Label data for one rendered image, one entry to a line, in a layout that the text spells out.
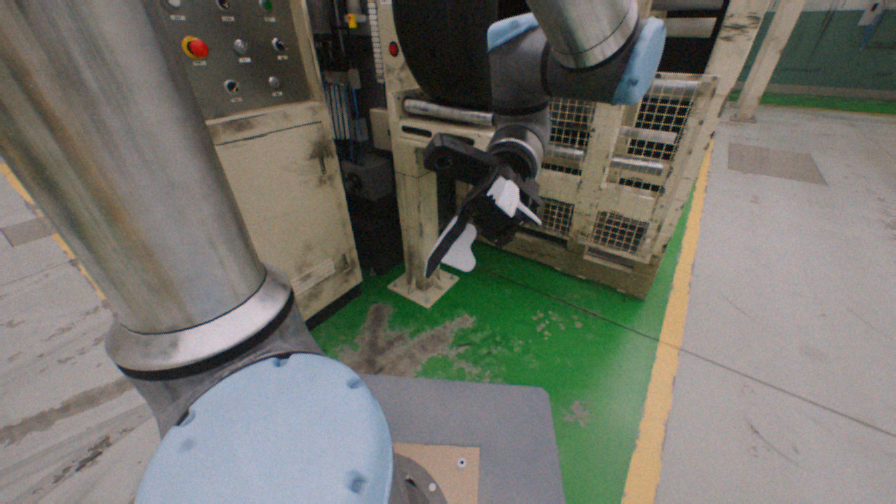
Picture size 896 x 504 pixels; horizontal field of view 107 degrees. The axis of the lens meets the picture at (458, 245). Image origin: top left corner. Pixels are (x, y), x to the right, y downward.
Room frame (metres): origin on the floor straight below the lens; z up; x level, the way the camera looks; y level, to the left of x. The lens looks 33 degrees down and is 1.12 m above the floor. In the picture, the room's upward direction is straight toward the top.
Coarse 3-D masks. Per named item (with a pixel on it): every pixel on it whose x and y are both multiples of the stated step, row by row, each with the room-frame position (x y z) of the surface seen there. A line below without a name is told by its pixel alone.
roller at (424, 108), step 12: (408, 108) 1.15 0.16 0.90; (420, 108) 1.13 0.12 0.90; (432, 108) 1.10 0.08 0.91; (444, 108) 1.08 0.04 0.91; (456, 108) 1.06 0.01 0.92; (468, 108) 1.04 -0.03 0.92; (480, 108) 1.03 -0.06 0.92; (456, 120) 1.06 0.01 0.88; (468, 120) 1.03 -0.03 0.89; (480, 120) 1.00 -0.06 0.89; (492, 120) 0.98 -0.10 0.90
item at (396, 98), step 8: (408, 88) 1.22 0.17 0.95; (416, 88) 1.23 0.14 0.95; (392, 96) 1.14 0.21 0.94; (400, 96) 1.16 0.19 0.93; (408, 96) 1.19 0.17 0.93; (416, 96) 1.23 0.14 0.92; (424, 96) 1.27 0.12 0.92; (392, 104) 1.14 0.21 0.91; (400, 104) 1.16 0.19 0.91; (392, 112) 1.15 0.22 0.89; (400, 112) 1.16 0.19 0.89; (392, 120) 1.15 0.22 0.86
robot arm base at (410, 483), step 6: (402, 474) 0.19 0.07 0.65; (408, 474) 0.19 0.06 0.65; (408, 480) 0.18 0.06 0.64; (414, 480) 0.18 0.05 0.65; (408, 486) 0.16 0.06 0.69; (414, 486) 0.18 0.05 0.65; (408, 492) 0.15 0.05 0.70; (414, 492) 0.16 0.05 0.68; (420, 492) 0.17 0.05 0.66; (414, 498) 0.15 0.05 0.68; (420, 498) 0.16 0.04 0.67; (426, 498) 0.16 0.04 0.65
